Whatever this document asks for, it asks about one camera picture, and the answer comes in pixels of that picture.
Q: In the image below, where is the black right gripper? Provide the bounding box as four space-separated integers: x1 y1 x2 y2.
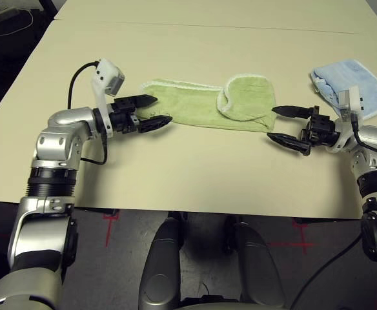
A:
266 105 341 157

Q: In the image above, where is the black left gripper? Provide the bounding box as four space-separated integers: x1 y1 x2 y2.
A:
110 94 174 135

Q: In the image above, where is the green towel with white edge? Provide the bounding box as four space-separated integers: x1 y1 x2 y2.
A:
139 74 278 133

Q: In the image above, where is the folded light blue towel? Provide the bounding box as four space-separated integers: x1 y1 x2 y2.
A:
310 57 377 122

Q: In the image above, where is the black chair base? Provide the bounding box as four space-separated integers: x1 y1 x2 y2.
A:
41 0 63 20

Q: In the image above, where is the grey left robot leg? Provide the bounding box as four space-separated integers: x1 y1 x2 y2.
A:
138 216 185 310

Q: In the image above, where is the white power adapter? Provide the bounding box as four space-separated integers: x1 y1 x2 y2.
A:
0 8 19 23

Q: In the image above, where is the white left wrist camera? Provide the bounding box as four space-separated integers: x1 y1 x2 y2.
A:
90 57 126 138

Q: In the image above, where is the black left camera cable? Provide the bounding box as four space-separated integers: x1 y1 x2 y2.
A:
67 59 109 166

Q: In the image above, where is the thin white cable loop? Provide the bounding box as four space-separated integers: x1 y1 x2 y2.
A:
0 12 35 37

